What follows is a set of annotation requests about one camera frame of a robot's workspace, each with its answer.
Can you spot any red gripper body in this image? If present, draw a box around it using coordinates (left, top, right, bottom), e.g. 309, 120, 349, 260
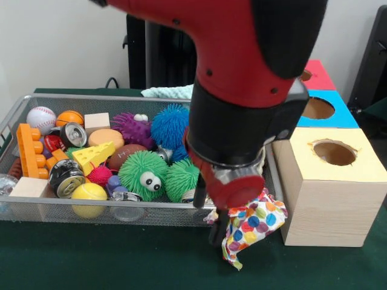
184, 130, 267, 210

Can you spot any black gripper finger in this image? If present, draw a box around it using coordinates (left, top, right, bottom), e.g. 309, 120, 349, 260
209, 207, 229, 247
193, 179, 208, 210

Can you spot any white polka dot cloth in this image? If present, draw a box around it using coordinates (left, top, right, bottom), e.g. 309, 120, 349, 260
204, 188, 288, 271

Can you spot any yellow toy cheese wedge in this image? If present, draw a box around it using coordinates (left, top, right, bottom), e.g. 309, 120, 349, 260
71, 142, 115, 177

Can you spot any silver drink can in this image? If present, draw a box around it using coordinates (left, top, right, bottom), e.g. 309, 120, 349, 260
48, 159, 85, 198

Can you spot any clear mesh bin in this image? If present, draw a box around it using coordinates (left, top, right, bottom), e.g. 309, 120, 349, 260
0, 94, 285, 228

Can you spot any wooden box with three holes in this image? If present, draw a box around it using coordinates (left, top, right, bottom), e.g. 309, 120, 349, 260
272, 59, 387, 247

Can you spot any green spiky ball with face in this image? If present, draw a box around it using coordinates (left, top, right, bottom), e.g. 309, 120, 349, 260
118, 151, 169, 202

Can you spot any blue spiky ball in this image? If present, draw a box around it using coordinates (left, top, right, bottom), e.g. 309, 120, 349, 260
151, 104, 191, 150

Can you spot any purple spiky ball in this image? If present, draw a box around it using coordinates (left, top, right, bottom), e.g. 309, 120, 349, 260
112, 112, 155, 149

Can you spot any dark green tablecloth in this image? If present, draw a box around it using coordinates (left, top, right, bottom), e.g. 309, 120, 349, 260
0, 88, 387, 290

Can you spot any mint green cloth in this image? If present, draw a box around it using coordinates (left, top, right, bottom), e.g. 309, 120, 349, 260
141, 85, 194, 100

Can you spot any yellow tennis ball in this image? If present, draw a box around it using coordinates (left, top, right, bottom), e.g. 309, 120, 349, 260
71, 183, 108, 218

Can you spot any small orange basketball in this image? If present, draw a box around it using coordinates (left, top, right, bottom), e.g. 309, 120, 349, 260
56, 111, 85, 127

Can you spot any white baseball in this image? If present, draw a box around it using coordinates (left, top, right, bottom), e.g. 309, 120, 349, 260
26, 107, 57, 135

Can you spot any orange toy building block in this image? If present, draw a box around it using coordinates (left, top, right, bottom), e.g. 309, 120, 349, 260
16, 123, 49, 180

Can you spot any black chair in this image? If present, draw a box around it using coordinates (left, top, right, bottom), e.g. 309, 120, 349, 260
348, 6, 387, 121

